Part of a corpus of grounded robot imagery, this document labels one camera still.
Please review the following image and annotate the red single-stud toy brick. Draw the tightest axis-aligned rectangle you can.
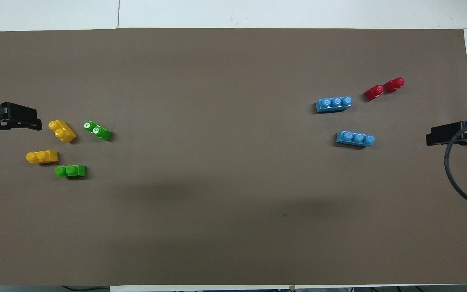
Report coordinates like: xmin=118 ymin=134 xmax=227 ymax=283
xmin=364 ymin=84 xmax=385 ymax=102
xmin=384 ymin=77 xmax=405 ymax=94

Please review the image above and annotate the black cable below table edge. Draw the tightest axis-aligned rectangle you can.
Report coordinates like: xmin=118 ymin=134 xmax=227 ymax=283
xmin=62 ymin=286 xmax=110 ymax=292

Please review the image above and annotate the green two-stud toy brick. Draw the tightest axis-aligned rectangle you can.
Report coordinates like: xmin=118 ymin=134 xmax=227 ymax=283
xmin=84 ymin=120 xmax=113 ymax=142
xmin=55 ymin=165 xmax=87 ymax=178

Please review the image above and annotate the brown paper table mat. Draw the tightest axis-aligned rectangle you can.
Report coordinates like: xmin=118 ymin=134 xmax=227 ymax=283
xmin=0 ymin=28 xmax=467 ymax=286

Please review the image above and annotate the blue three-stud toy brick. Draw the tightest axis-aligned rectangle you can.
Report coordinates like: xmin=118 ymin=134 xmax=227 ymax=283
xmin=315 ymin=96 xmax=353 ymax=113
xmin=336 ymin=130 xmax=375 ymax=147

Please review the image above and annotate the yellow two-stud toy brick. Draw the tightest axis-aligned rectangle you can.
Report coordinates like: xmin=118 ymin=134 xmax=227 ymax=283
xmin=26 ymin=150 xmax=59 ymax=164
xmin=48 ymin=119 xmax=77 ymax=144

